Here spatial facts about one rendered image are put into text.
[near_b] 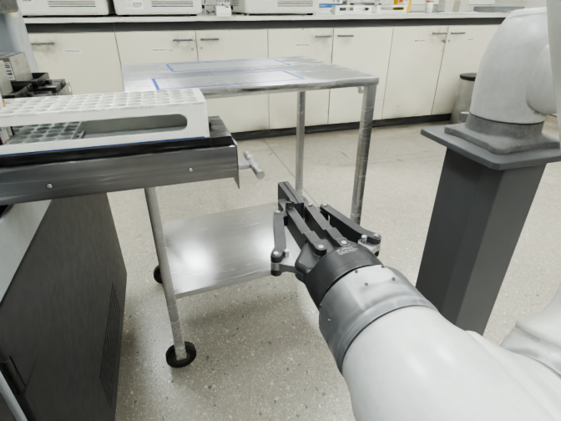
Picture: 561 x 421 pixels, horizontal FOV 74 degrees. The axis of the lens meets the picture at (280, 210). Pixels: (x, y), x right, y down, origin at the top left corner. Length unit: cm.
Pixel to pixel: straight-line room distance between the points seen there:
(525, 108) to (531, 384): 73
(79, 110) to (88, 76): 239
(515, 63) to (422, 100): 278
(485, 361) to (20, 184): 53
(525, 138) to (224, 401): 101
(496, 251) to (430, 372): 86
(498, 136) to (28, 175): 87
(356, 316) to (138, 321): 122
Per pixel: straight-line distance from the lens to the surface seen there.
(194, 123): 54
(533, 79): 93
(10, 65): 102
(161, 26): 291
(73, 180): 55
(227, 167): 55
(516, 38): 93
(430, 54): 362
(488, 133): 96
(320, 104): 319
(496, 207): 100
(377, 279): 31
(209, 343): 133
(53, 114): 55
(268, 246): 124
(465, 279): 109
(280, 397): 119
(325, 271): 34
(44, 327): 69
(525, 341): 37
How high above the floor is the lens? 98
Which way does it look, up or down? 29 degrees down
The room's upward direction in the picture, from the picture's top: straight up
